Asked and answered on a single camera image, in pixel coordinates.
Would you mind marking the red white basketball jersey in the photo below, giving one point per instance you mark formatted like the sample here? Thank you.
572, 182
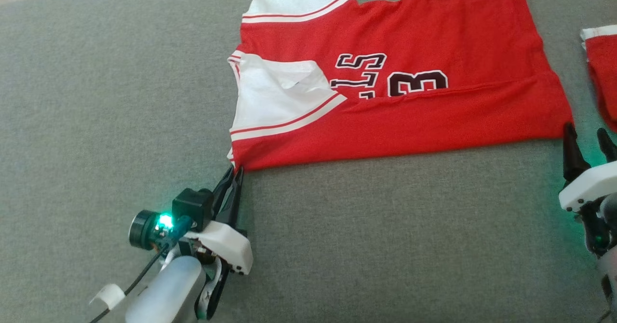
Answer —
409, 82

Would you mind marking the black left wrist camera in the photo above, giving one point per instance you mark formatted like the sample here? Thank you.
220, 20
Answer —
190, 209

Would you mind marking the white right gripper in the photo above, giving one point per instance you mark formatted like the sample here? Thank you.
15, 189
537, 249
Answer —
590, 188

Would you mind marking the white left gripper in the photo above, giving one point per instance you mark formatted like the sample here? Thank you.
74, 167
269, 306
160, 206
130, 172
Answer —
226, 246

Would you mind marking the large grey sofa seat cushion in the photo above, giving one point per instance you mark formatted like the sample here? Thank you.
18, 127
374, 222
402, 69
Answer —
120, 96

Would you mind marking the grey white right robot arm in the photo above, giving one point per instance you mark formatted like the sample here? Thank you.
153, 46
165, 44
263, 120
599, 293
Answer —
610, 284

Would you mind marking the red shorts white waistband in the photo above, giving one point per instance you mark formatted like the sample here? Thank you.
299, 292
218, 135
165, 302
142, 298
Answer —
605, 72

